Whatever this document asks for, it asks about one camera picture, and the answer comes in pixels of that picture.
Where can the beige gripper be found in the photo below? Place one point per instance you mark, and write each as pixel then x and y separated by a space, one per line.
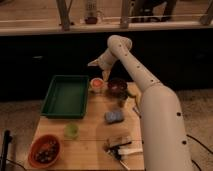
pixel 104 66

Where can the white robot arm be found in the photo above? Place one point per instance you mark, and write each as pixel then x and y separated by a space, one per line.
pixel 165 146

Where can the white paper cup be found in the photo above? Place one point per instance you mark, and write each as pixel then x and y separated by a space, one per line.
pixel 96 89

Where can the green plastic cup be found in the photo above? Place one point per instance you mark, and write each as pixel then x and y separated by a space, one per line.
pixel 71 131

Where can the dark red bowl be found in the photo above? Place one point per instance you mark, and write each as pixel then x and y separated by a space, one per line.
pixel 116 86

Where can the green cucumber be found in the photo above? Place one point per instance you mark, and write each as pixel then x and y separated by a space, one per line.
pixel 131 94

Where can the green plastic tray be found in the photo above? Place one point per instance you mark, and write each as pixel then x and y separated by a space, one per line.
pixel 66 97

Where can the blue sponge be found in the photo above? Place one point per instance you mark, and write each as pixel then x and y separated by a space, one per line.
pixel 114 117

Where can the grey blue cloth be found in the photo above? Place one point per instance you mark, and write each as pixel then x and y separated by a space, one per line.
pixel 136 111

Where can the brown wooden block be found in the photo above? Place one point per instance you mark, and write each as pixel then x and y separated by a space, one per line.
pixel 119 140

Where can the orange bowl with beans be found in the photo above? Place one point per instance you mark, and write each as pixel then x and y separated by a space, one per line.
pixel 44 152

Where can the black stand at left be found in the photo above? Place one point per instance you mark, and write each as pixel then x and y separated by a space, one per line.
pixel 3 156

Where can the white handled brush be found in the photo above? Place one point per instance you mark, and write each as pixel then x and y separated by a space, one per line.
pixel 125 151

